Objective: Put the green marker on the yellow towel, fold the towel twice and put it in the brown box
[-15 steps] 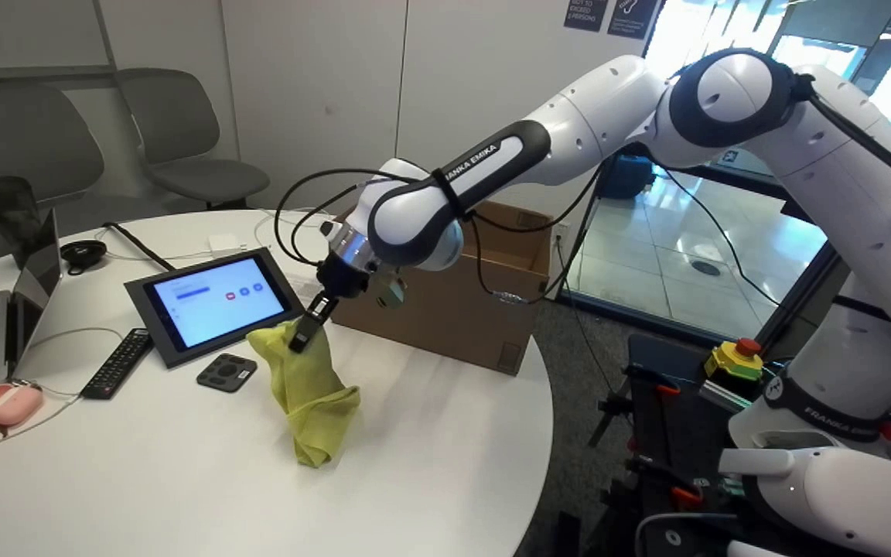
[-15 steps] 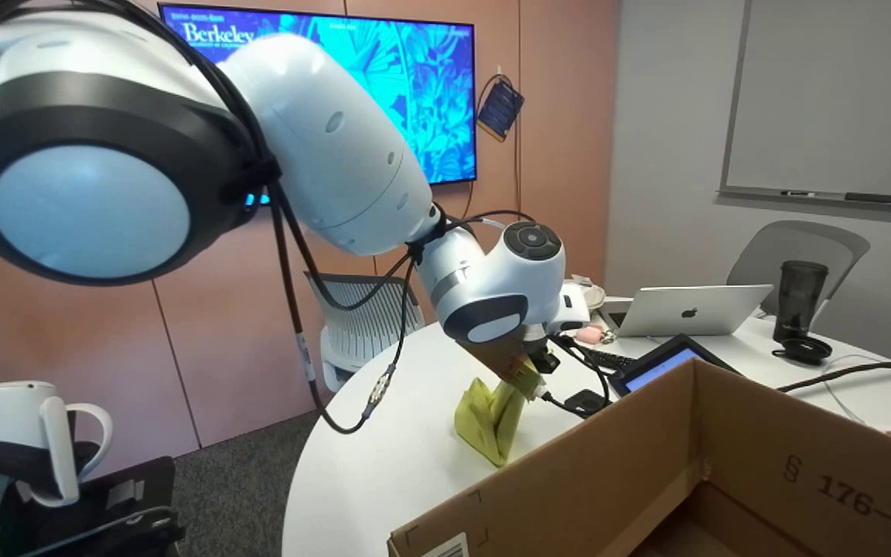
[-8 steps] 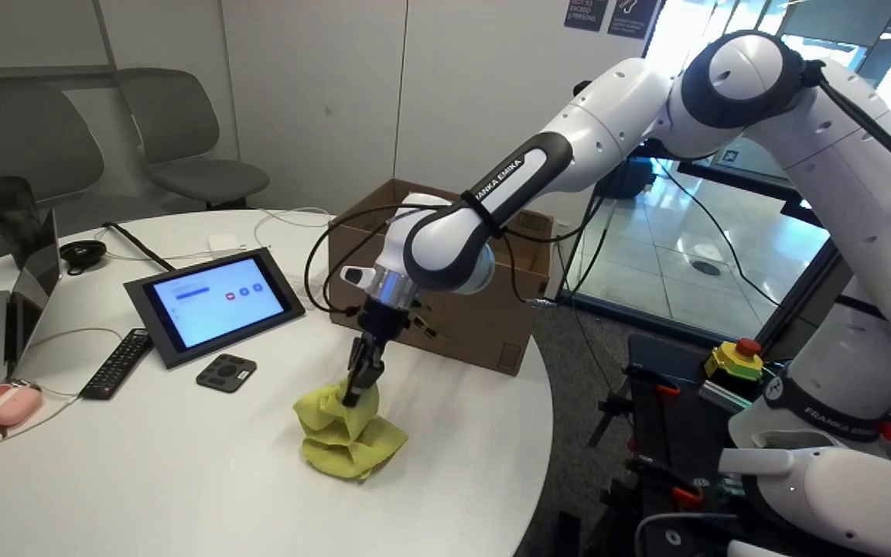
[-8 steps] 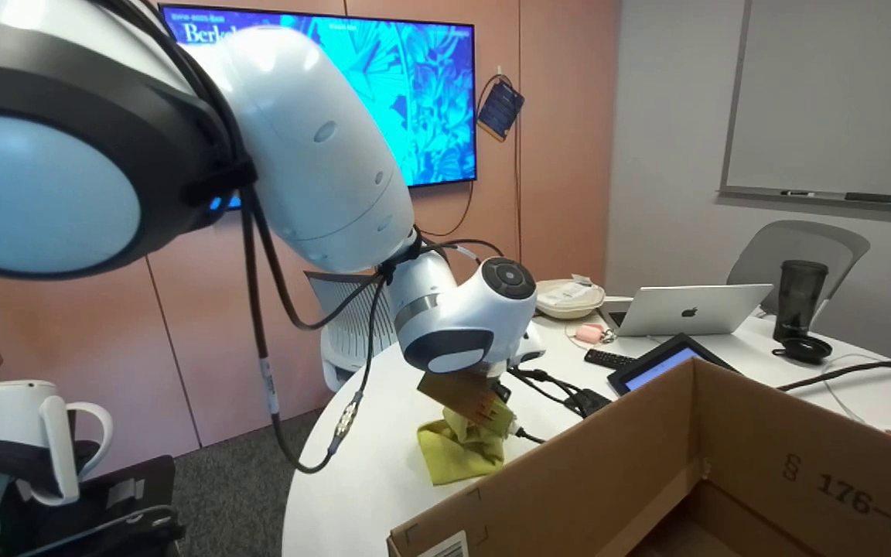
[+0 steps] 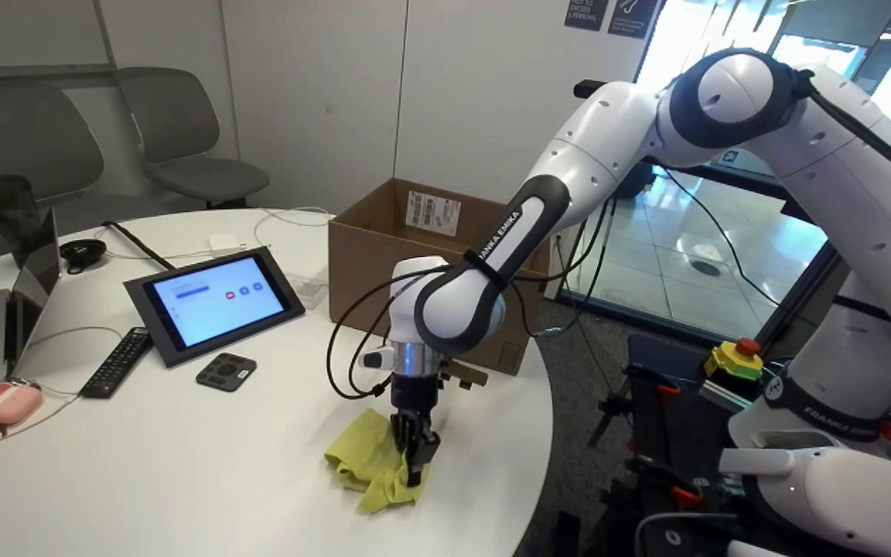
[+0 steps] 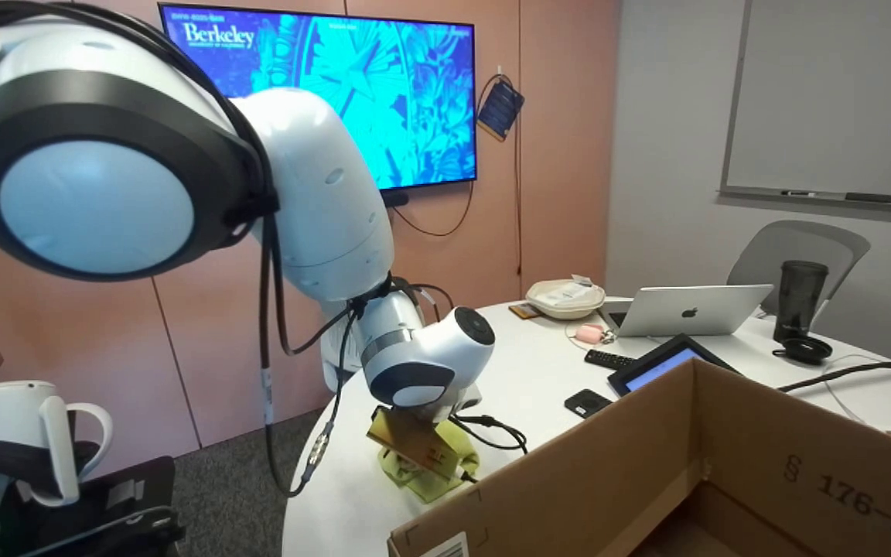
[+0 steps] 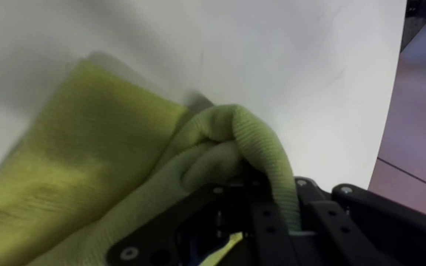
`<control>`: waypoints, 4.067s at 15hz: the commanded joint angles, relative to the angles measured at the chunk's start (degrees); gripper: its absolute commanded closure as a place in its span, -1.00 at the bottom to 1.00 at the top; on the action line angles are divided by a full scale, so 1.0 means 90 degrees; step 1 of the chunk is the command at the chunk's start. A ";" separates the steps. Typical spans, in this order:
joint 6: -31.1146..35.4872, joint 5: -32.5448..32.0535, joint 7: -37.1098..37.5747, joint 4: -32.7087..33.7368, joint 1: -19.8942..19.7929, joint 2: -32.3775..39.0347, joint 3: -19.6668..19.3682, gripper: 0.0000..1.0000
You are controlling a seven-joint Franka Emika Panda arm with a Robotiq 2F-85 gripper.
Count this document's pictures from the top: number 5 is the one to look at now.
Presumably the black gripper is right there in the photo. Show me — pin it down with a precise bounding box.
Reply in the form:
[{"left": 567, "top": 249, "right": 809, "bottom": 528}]
[{"left": 390, "top": 371, "right": 444, "bottom": 488}]

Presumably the yellow towel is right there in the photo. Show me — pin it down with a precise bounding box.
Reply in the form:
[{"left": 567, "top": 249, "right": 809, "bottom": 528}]
[{"left": 322, "top": 404, "right": 431, "bottom": 518}]

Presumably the brown cardboard box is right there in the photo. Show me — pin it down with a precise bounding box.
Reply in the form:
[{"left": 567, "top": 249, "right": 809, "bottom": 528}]
[{"left": 326, "top": 175, "right": 552, "bottom": 378}]

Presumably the black smartphone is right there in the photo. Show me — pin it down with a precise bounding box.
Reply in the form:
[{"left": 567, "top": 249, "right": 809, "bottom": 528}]
[{"left": 192, "top": 350, "right": 259, "bottom": 397}]

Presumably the black tablet with lit screen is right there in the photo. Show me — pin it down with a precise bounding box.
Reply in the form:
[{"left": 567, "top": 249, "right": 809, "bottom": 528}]
[{"left": 120, "top": 244, "right": 307, "bottom": 371}]

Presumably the black remote control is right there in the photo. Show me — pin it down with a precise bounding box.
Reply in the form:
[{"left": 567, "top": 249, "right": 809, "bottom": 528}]
[{"left": 73, "top": 326, "right": 155, "bottom": 401}]

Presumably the red yellow emergency stop button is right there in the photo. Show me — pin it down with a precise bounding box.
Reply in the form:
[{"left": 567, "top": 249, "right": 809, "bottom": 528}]
[{"left": 702, "top": 333, "right": 769, "bottom": 387}]

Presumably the gray office chair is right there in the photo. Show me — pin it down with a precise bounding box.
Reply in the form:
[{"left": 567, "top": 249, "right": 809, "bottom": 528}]
[
  {"left": 0, "top": 79, "right": 122, "bottom": 272},
  {"left": 112, "top": 68, "right": 271, "bottom": 213}
]

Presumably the small black round object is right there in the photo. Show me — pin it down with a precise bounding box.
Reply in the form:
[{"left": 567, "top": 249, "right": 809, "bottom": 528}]
[{"left": 55, "top": 239, "right": 107, "bottom": 278}]

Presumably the pink computer mouse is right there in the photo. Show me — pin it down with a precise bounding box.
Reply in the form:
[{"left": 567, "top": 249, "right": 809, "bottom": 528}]
[{"left": 0, "top": 380, "right": 46, "bottom": 433}]

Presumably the dark tumbler cup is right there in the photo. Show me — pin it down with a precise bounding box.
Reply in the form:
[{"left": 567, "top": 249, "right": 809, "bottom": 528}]
[{"left": 0, "top": 174, "right": 57, "bottom": 272}]

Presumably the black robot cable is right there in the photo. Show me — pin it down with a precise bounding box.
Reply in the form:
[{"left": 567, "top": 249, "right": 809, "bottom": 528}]
[{"left": 322, "top": 195, "right": 619, "bottom": 401}]

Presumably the black table cable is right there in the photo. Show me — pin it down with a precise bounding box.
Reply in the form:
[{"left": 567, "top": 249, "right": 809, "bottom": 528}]
[{"left": 101, "top": 219, "right": 175, "bottom": 276}]

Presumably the dark wall poster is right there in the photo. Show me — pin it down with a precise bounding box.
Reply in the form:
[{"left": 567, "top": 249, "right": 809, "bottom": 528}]
[
  {"left": 562, "top": 0, "right": 612, "bottom": 35},
  {"left": 605, "top": 0, "right": 664, "bottom": 43}
]

